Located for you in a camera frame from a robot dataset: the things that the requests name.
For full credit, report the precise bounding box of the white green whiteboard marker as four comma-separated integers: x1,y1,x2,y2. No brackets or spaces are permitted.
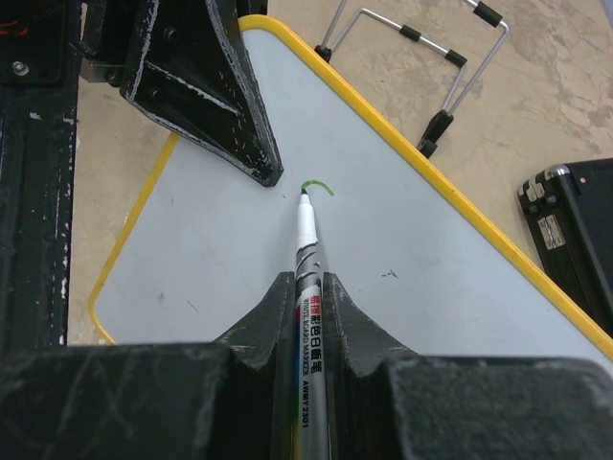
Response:
295,189,329,459

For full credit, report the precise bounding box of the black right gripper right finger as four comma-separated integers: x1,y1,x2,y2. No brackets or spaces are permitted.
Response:
323,273,612,459

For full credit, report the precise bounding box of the metal wire easel stand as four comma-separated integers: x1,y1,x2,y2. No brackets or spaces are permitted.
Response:
313,1,511,159

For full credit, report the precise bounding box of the black hard case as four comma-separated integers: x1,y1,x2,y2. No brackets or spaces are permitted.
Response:
517,158,612,334

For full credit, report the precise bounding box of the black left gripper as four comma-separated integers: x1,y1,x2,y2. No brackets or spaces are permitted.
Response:
1,1,284,187

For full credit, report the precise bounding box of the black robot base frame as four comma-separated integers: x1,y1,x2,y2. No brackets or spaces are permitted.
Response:
1,83,78,356

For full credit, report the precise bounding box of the yellow framed whiteboard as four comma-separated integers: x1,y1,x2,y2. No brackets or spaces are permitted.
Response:
88,14,612,368

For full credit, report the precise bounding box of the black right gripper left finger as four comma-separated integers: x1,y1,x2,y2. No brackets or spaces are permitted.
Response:
1,272,296,459

